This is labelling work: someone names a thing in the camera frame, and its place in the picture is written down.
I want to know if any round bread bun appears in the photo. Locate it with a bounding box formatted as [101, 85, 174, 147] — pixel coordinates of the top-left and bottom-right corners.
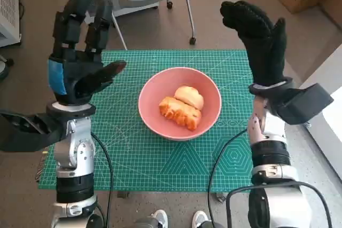
[174, 85, 205, 111]

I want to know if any plain cardboard box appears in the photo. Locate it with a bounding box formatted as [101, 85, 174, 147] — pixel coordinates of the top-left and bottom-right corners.
[319, 0, 342, 26]

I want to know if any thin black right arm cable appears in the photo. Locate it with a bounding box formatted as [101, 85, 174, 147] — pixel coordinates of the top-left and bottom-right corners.
[207, 128, 249, 228]

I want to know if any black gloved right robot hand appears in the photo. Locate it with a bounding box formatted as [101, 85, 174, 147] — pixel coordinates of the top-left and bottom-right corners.
[219, 0, 287, 86]

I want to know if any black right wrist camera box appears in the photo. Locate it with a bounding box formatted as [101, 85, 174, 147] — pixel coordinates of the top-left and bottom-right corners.
[277, 83, 335, 126]

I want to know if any white perforated cabinet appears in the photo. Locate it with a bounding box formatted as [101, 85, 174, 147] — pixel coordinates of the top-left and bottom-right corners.
[0, 0, 22, 49]

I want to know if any long striped bread loaf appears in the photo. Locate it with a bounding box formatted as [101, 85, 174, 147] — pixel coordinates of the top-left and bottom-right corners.
[159, 96, 203, 132]

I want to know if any green cutting mat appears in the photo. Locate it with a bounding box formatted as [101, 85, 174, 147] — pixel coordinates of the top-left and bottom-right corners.
[37, 49, 254, 193]

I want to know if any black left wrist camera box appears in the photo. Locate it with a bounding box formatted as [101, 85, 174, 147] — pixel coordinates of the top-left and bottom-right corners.
[0, 109, 67, 153]

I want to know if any white shoe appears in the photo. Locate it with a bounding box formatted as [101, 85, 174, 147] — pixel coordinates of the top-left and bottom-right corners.
[192, 210, 209, 228]
[153, 209, 169, 228]

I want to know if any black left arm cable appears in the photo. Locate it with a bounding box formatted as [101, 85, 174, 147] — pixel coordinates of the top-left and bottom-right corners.
[90, 131, 114, 228]

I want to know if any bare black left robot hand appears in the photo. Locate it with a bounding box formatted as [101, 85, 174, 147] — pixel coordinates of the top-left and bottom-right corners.
[48, 0, 127, 106]

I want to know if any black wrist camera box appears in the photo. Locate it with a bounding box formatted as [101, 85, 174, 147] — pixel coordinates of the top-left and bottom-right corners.
[0, 109, 67, 153]
[277, 83, 335, 126]

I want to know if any pink bowl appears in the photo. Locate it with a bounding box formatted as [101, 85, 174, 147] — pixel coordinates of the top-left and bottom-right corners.
[138, 67, 222, 142]

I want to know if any thick black looped cable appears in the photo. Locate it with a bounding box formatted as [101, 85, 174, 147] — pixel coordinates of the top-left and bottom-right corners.
[226, 181, 333, 228]

